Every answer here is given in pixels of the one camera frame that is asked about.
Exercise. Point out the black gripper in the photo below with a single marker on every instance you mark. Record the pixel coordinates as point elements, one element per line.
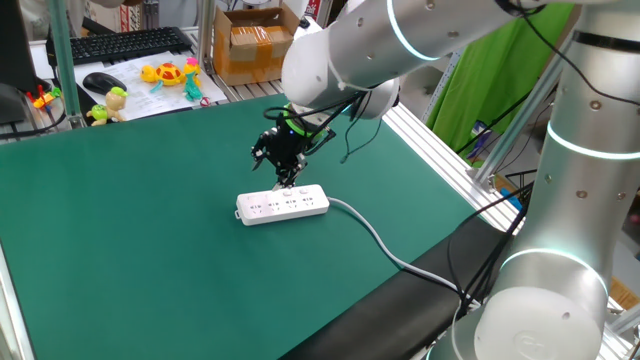
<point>287,145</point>

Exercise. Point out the white four-socket power strip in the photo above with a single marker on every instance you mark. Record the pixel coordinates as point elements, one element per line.
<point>280,207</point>

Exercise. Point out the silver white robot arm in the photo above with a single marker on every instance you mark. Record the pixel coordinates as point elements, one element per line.
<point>550,320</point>

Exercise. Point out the pink-haired green doll toy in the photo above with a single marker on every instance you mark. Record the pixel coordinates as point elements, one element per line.
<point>192,85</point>

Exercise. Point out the taped cardboard box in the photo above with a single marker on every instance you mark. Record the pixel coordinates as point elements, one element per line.
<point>250,50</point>

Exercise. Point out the yellow red turtle toy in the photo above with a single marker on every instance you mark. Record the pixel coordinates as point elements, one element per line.
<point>167,74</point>

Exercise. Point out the white printed paper sheets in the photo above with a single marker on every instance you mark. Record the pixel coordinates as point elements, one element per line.
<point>145,100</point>

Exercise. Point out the doll toy with green cap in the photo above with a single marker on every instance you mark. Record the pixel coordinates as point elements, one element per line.
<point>115,105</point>

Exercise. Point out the green table mat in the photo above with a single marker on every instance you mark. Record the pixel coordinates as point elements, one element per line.
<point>125,250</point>

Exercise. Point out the black rubber strip mat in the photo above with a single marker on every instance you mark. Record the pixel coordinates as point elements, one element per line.
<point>380,320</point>

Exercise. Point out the black computer mouse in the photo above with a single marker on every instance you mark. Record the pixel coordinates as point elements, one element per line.
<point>102,82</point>

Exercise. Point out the black computer keyboard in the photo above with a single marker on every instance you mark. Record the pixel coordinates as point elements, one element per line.
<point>120,45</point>

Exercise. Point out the bright green cloth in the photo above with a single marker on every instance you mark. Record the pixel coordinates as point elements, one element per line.
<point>490,85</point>

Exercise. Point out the red yellow plastic toy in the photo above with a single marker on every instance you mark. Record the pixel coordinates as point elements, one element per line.
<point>44,100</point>

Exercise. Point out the black tripod stand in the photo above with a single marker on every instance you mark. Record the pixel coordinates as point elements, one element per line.
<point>522,173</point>

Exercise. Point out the black computer monitor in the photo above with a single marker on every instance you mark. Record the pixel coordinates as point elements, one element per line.
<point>12,50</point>

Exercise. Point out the aluminium frame post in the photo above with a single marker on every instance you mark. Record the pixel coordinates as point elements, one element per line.
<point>65,60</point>
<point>515,130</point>
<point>205,30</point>

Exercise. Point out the aluminium profile side rail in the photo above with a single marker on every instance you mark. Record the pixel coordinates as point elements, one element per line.
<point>12,320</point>
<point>440,155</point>

